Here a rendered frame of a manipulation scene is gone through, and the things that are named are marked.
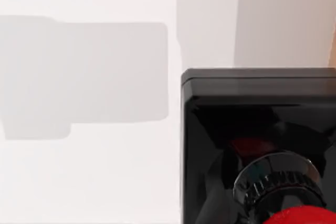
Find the glossy black box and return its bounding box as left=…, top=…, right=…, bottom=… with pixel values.
left=180, top=68, right=336, bottom=224

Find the red bottle with black cap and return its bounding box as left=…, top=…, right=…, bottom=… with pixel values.
left=232, top=150, right=336, bottom=224

